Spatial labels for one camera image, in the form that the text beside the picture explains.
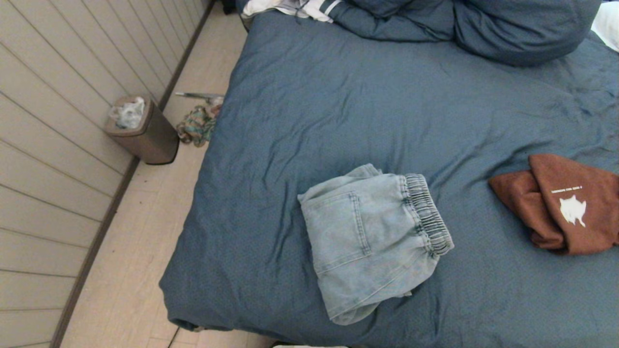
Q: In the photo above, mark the light blue denim shorts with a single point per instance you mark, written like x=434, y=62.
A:
x=367, y=232

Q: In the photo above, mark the blue bed cover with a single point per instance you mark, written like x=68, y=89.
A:
x=387, y=121

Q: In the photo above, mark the multicoloured cloth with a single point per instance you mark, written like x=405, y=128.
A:
x=196, y=125

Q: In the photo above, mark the silver metal object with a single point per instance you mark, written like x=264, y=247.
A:
x=193, y=94

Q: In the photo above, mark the brown metal trash bin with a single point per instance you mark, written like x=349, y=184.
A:
x=154, y=140

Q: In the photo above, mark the white striped garment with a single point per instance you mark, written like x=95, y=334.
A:
x=290, y=7

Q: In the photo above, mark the crumpled blue blanket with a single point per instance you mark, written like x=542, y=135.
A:
x=396, y=21

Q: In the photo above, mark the small black object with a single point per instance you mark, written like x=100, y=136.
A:
x=228, y=6

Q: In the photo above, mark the clear plastic bin liner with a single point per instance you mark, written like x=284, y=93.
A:
x=129, y=115

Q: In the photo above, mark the rust brown shorts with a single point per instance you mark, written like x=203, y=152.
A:
x=546, y=175

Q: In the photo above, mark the blue pillow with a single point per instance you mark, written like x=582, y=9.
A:
x=522, y=29

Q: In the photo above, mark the white pillow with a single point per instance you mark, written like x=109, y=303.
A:
x=608, y=26

